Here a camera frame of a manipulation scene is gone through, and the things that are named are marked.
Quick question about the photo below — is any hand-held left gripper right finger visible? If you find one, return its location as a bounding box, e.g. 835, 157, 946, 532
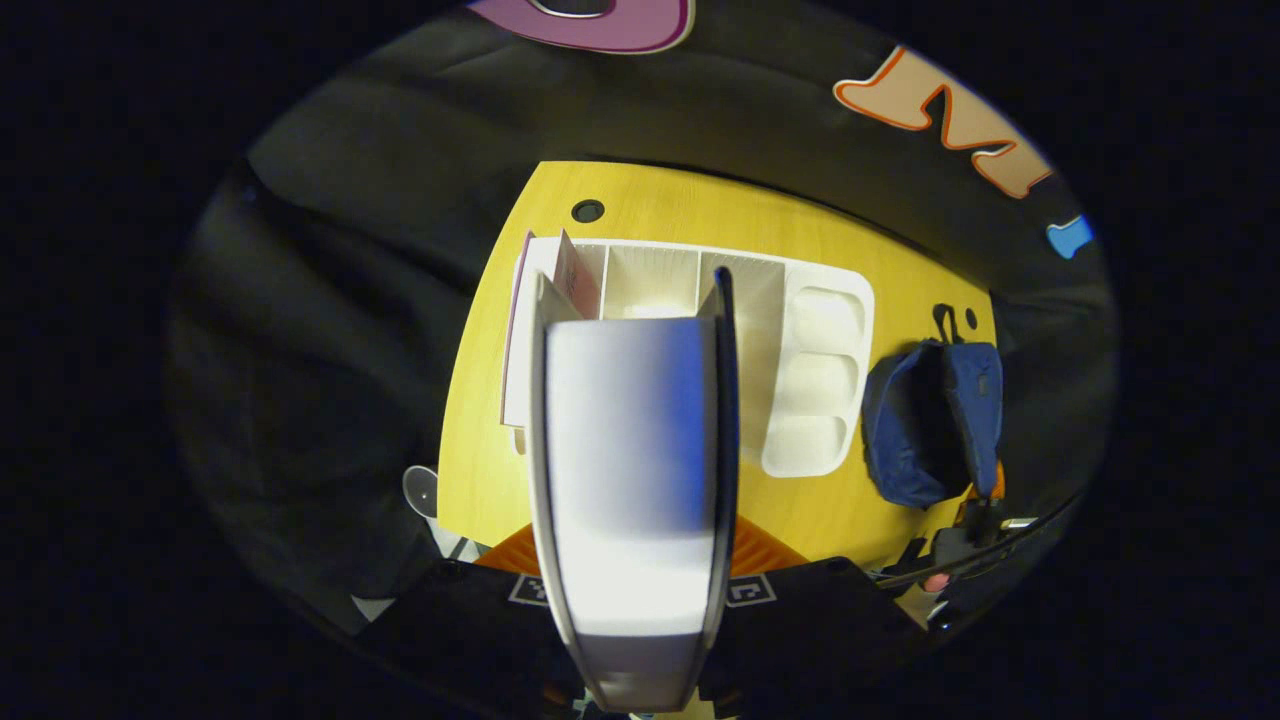
700, 515, 931, 716

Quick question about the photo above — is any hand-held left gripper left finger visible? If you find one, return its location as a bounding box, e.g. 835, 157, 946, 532
350, 522, 586, 716

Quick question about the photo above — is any blue schoolbag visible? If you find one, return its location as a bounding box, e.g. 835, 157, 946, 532
862, 303, 1004, 511

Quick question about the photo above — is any white bookshelf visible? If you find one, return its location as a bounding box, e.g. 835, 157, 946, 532
500, 232, 876, 479

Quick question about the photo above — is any black book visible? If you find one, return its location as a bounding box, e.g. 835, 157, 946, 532
527, 267, 741, 713

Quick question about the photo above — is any pink book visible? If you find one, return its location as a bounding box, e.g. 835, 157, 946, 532
500, 229, 603, 429

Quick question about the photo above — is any grey round disc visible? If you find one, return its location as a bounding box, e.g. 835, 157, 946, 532
402, 465, 441, 521

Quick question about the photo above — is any black backdrop cloth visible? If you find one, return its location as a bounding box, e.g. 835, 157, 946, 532
170, 0, 1116, 641

